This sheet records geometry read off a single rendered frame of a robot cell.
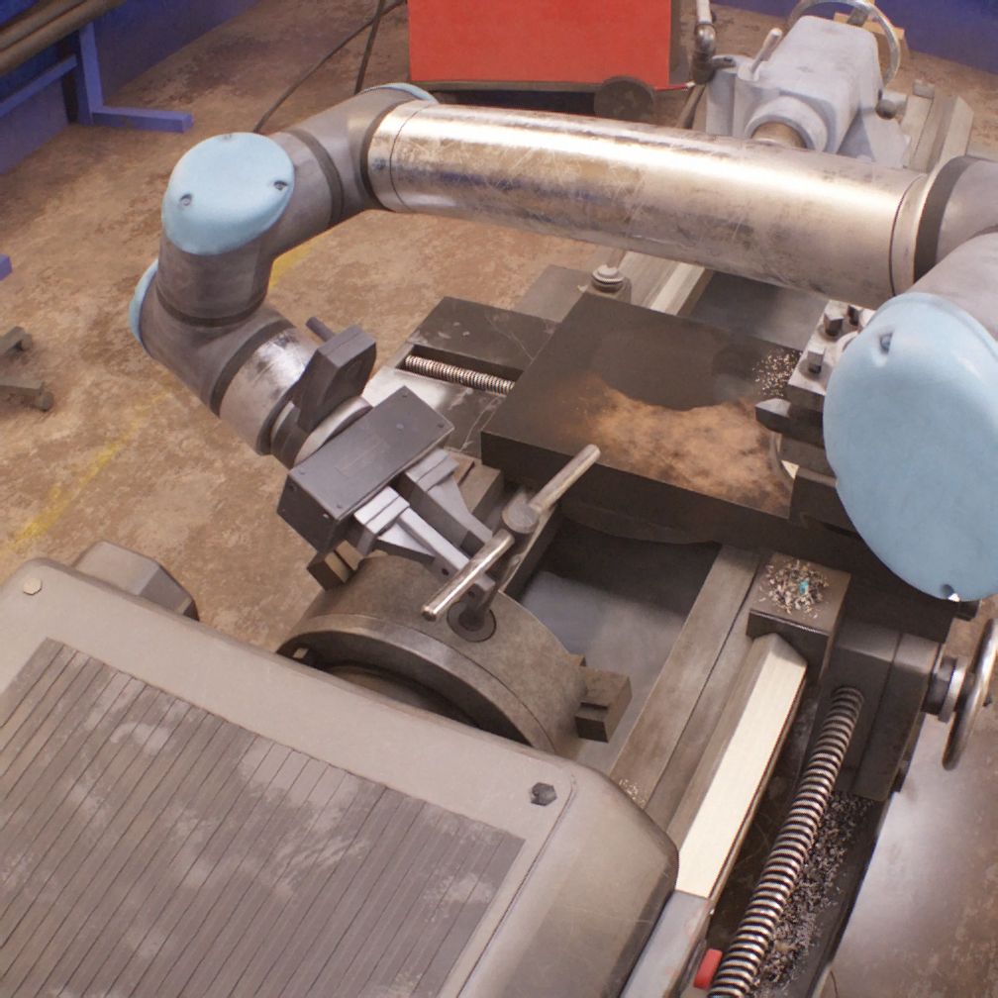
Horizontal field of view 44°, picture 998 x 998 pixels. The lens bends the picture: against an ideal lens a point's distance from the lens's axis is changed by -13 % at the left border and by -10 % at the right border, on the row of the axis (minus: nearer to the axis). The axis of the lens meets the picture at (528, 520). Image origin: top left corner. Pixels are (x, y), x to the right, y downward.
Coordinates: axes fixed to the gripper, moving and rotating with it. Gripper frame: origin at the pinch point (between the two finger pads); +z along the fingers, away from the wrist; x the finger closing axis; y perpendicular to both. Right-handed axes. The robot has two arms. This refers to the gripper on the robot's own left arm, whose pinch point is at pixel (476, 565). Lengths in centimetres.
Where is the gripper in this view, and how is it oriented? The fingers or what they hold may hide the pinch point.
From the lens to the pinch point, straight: 95.1
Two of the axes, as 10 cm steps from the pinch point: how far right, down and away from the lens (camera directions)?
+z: 7.5, 6.4, -1.5
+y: -3.3, 5.7, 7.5
